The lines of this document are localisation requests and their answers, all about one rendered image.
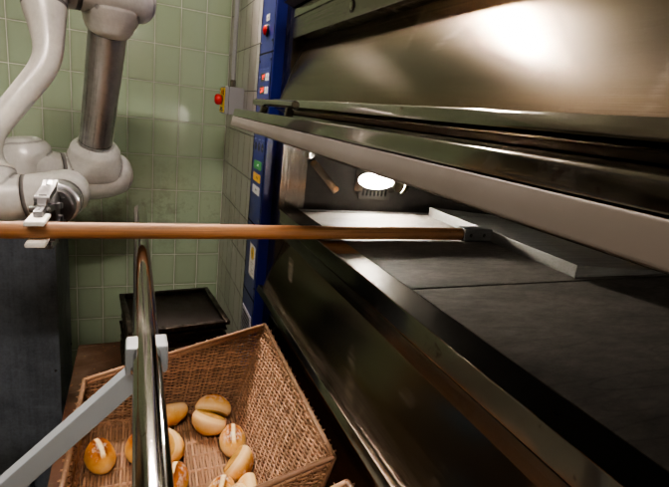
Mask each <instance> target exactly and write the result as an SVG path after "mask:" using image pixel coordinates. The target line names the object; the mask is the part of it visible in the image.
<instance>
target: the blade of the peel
mask: <svg viewBox="0 0 669 487"><path fill-rule="evenodd" d="M428 216H430V217H433V218H435V219H437V220H440V221H442V222H444V223H447V224H449V225H451V226H454V227H456V228H458V226H485V227H487V228H490V229H492V230H493V232H492V237H491V241H489V242H492V243H494V244H496V245H499V246H501V247H503V248H506V249H508V250H510V251H513V252H515V253H518V254H520V255H522V256H525V257H527V258H529V259H532V260H534V261H536V262H539V263H541V264H544V265H546V266H548V267H551V268H553V269H555V270H558V271H560V272H562V273H565V274H567V275H569V276H572V277H574V278H580V277H603V276H625V275H648V274H664V273H661V272H658V271H655V270H652V269H649V268H646V267H643V266H640V265H637V264H634V263H631V262H629V261H626V260H623V259H620V258H617V257H614V256H611V255H608V254H605V253H602V252H599V251H596V250H593V249H590V248H588V247H585V246H582V245H579V244H576V243H573V242H570V241H567V240H564V239H561V238H558V237H555V236H553V235H550V234H547V233H545V232H542V231H539V230H536V229H533V228H530V227H527V226H524V225H521V224H518V223H515V222H512V221H509V220H506V219H504V218H501V217H498V216H495V215H489V214H481V213H473V212H465V211H457V210H449V209H441V208H433V207H430V208H429V214H428Z"/></svg>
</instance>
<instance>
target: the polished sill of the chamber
mask: <svg viewBox="0 0 669 487"><path fill-rule="evenodd" d="M278 222H279V223H280V224H281V225H309V226H322V225H320V224H319V223H317V222H316V221H314V220H313V219H312V218H310V217H309V216H307V215H306V214H305V213H303V212H302V211H300V210H299V209H284V208H279V212H278ZM298 240H299V241H300V242H301V243H302V244H303V245H304V246H305V247H306V248H308V249H309V250H310V251H311V252H312V253H313V254H314V255H315V256H316V257H318V258H319V259H320V260H321V261H322V262H323V263H324V264H325V265H326V266H328V267H329V268H330V269H331V270H332V271H333V272H334V273H335V274H336V275H338V276H339V277H340V278H341V279H342V280H343V281H344V282H345V283H346V284H347V285H349V286H350V287H351V288H352V289H353V290H354V291H355V292H356V293H357V294H359V295H360V296H361V297H362V298H363V299H364V300H365V301H366V302H367V303H369V304H370V305H371V306H372V307H373V308H374V309H375V310H376V311H377V312H379V313H380V314H381V315H382V316H383V317H384V318H385V320H386V321H388V322H389V323H390V324H391V325H392V326H393V327H394V328H395V329H396V330H398V331H399V332H400V333H401V334H402V335H403V336H404V337H405V338H406V339H408V340H409V341H410V342H411V343H413V344H414V345H415V346H416V347H417V348H418V349H420V350H421V351H422V352H423V353H424V354H425V355H426V356H427V357H428V358H430V359H431V360H432V361H433V362H434V363H435V364H436V365H437V366H439V367H440V368H441V369H442V370H443V371H444V372H445V373H446V374H447V375H449V376H450V377H451V378H452V379H453V380H454V381H455V382H456V383H457V384H459V385H460V386H461V387H462V388H463V389H464V390H465V391H466V392H467V393H469V394H470V395H471V396H472V397H473V398H474V399H475V400H476V401H477V402H478V403H480V404H481V405H482V406H483V407H484V408H485V409H486V410H487V411H488V412H490V413H491V414H492V415H493V416H494V417H495V418H496V419H497V420H498V421H500V422H501V423H502V424H503V425H504V426H505V427H506V428H507V429H508V430H510V431H511V432H512V433H513V434H514V435H515V436H516V437H517V438H518V439H520V440H521V441H522V442H523V443H524V444H525V445H526V446H527V447H528V448H530V449H531V450H532V451H533V452H534V453H535V454H536V455H537V456H538V457H539V458H541V459H542V460H543V461H544V462H545V464H546V465H547V466H548V467H550V468H551V469H552V470H553V471H554V472H555V473H556V474H557V475H558V476H560V477H561V478H562V479H563V480H564V481H565V482H566V483H567V484H568V485H570V486H571V487H669V473H668V472H667V471H665V470H664V469H662V468H661V467H659V466H658V465H657V464H655V463H654V462H652V461H651V460H650V459H648V458H647V457H645V456H644V455H643V454H641V453H640V452H638V451H637V450H636V449H634V448H633V447H631V446H630V445H629V444H627V443H626V442H624V441H623V440H622V439H620V438H619V437H617V436H616V435H615V434H613V433H612V432H610V431H609V430H608V429H606V428H605V427H603V426H602V425H600V424H599V423H598V422H596V421H595V420H593V419H592V418H591V417H589V416H588V415H586V414H585V413H584V412H582V411H581V410H579V409H578V408H577V407H575V406H574V405H572V404H571V403H570V402H568V401H567V400H565V399H564V398H563V397H561V396H560V395H558V394H557V393H556V392H554V391H553V390H551V389H550V388H549V387H547V386H546V385H544V384H543V383H541V382H540V381H539V380H537V379H536V378H534V377H533V376H532V375H530V374H529V373H527V372H526V371H525V370H523V369H522V368H520V367H519V366H518V365H516V364H514V363H513V362H512V361H510V360H509V359H507V358H506V357H505V356H503V355H502V354H500V353H499V352H498V351H496V350H495V349H493V348H492V347H491V346H489V345H488V344H486V343H485V342H483V341H482V340H481V339H479V338H478V337H476V336H475V335H474V334H472V333H471V332H469V331H468V330H467V329H465V328H464V327H462V326H461V325H460V324H458V323H457V322H455V321H454V320H453V319H451V318H450V317H448V316H447V315H446V314H444V313H443V312H441V311H440V310H439V309H437V308H436V307H434V306H433V305H431V304H430V303H429V302H427V301H426V300H424V299H423V298H422V297H420V296H419V295H417V294H416V293H415V292H413V291H412V290H410V289H409V288H408V287H406V286H405V285H403V284H402V283H401V282H399V281H398V280H396V279H395V278H394V277H392V276H391V275H389V274H388V273H387V272H385V271H384V270H382V269H381V268H380V267H378V266H377V265H375V264H374V263H372V262H371V261H370V260H368V259H367V258H365V257H364V256H363V255H361V254H360V253H358V252H357V251H356V250H354V249H353V248H351V247H350V246H349V245H347V244H346V243H344V242H343V241H342V240H340V239H298Z"/></svg>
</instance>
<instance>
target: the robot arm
mask: <svg viewBox="0 0 669 487"><path fill-rule="evenodd" d="M20 3H21V8H22V11H23V14H24V16H25V19H26V22H27V26H28V29H29V32H30V36H31V39H32V54H31V57H30V59H29V61H28V63H27V65H26V66H25V68H24V69H23V70H22V72H21V73H20V74H19V76H18V77H17V78H16V79H15V81H14V82H13V83H12V84H11V86H10V87H9V88H8V89H7V91H6V92H5V93H4V94H3V96H2V97H1V98H0V221H24V222H23V226H42V227H44V226H45V224H46V223H47V222H68V221H71V220H72V219H74V218H75V217H76V216H77V215H78V214H79V213H80V212H81V211H82V210H83V209H84V208H85V207H86V206H87V204H88V203H89V200H90V199H100V198H109V197H113V196H117V195H120V194H122V193H124V192H126V191H127V190H128V189H129V188H130V187H131V184H132V180H133V171H132V167H131V165H130V163H129V161H128V160H127V159H126V158H125V157H124V156H123V155H121V154H120V150H119V148H118V147H117V145H116V144H115V143H114V142H113V135H114V128H115V120H116V113H117V105H118V97H119V90H120V85H121V77H122V70H123V62H124V55H125V47H126V40H128V39H129V38H130V37H131V36H132V35H133V32H134V31H135V29H136V28H137V26H138V24H141V25H143V24H146V23H148V22H149V21H151V19H152V18H153V16H154V14H155V11H156V0H20ZM68 9H73V10H79V11H82V15H83V20H84V23H85V25H86V27H87V28H88V34H87V45H86V58H85V70H84V83H83V95H82V107H81V120H80V132H79V136H78V137H76V138H75V139H74V140H72V141H71V143H70V146H69V148H68V150H67V152H56V151H52V148H51V146H50V145H49V144H48V143H47V142H46V141H45V140H43V139H40V138H39V137H36V136H26V135H24V136H9V137H7V136H8V134H9V133H10V131H11V130H12V129H13V128H14V126H15V125H16V124H17V123H18V122H19V120H20V119H21V118H22V117H23V116H24V115H25V113H26V112H27V111H28V110H29V109H30V108H31V106H32V105H33V104H34V103H35V102H36V101H37V99H38V98H39V97H40V96H41V95H42V94H43V92H44V91H45V90H46V89H47V88H48V87H49V86H50V85H51V84H52V82H53V81H54V79H55V78H56V76H57V74H58V72H59V70H60V68H61V65H62V62H63V58H64V51H65V39H66V28H67V20H68ZM57 243H60V239H28V240H27V241H26V243H25V244H24V246H25V248H36V249H53V248H54V246H55V245H56V244H57Z"/></svg>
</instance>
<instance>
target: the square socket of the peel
mask: <svg viewBox="0 0 669 487"><path fill-rule="evenodd" d="M458 228H462V229H463V231H464V236H463V238H462V239H461V241H491V237H492V232H493V230H492V229H490V228H487V227H485V226H458Z"/></svg>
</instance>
